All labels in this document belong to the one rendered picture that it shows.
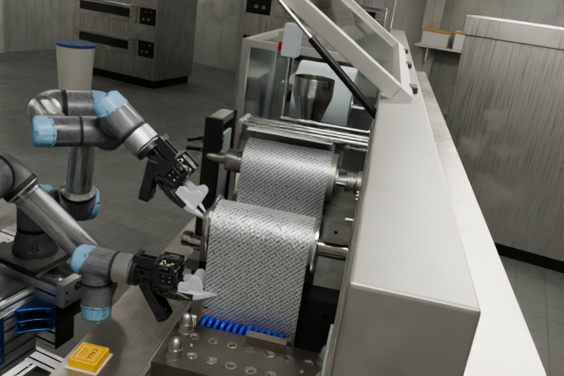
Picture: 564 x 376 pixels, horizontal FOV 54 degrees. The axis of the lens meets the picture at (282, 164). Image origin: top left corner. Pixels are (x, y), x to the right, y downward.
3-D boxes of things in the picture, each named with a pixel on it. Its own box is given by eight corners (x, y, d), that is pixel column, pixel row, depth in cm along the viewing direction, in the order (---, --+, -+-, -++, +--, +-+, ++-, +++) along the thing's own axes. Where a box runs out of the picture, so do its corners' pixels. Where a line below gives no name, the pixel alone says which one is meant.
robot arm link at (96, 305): (117, 301, 150) (119, 265, 147) (108, 326, 140) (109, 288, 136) (87, 299, 149) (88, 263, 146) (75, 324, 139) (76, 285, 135)
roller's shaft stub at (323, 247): (318, 249, 135) (321, 232, 133) (347, 255, 134) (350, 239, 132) (315, 258, 131) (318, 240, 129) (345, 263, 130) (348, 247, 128)
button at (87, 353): (83, 349, 139) (83, 341, 138) (109, 356, 138) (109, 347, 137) (67, 367, 132) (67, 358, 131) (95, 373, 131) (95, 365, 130)
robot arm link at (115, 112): (112, 97, 137) (118, 82, 130) (143, 130, 138) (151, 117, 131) (86, 115, 133) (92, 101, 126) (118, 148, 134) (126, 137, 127)
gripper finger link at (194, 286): (213, 283, 129) (176, 274, 131) (211, 305, 131) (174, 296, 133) (217, 277, 132) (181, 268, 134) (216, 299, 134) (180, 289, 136)
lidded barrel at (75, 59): (75, 84, 829) (75, 39, 809) (102, 91, 808) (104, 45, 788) (46, 87, 783) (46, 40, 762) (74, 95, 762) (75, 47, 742)
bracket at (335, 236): (326, 232, 133) (327, 225, 133) (350, 237, 133) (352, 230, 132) (323, 241, 129) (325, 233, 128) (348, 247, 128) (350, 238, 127)
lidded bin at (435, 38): (449, 47, 942) (452, 32, 934) (446, 48, 910) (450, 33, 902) (423, 43, 957) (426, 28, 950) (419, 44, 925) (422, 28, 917)
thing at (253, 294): (201, 317, 137) (207, 250, 131) (294, 339, 134) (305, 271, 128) (201, 318, 137) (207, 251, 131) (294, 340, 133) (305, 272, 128)
